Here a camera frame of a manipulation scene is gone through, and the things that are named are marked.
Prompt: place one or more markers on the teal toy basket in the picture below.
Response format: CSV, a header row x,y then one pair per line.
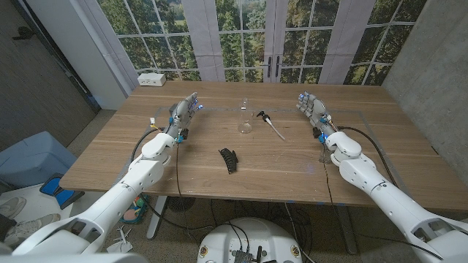
x,y
133,213

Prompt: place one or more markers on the white power strip box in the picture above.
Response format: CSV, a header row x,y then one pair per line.
x,y
151,79

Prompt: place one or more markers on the blue flat pad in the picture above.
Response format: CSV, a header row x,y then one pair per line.
x,y
60,193

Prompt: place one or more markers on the black round floor object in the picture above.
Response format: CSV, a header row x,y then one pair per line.
x,y
181,203

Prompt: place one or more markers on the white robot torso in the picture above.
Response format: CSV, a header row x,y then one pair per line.
x,y
250,237

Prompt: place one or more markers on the printed window forest backdrop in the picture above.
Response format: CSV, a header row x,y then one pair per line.
x,y
234,36

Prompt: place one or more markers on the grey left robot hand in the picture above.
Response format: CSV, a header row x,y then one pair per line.
x,y
181,115

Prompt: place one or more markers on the white toy airplane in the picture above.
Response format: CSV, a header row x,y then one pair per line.
x,y
120,243

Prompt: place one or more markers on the black hair claw clip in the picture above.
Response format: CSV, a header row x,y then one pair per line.
x,y
228,159

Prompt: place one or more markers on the grey sneaker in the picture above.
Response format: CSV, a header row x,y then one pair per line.
x,y
29,226
12,206

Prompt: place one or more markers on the clear plastic spray bottle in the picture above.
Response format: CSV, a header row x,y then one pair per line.
x,y
245,124

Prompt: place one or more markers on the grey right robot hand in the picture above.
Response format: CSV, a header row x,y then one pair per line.
x,y
316,109

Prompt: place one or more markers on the white table leg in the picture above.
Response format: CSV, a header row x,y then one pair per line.
x,y
157,217

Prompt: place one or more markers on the black spray pump with tube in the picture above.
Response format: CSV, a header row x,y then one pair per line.
x,y
264,116

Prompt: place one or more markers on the grey table leg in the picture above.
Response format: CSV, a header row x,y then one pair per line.
x,y
345,228

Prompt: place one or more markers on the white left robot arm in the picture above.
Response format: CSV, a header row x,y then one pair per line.
x,y
139,175

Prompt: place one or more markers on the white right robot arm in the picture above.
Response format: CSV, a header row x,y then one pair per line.
x,y
365,171

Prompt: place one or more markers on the blue-grey storage bin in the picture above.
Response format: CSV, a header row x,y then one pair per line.
x,y
33,160

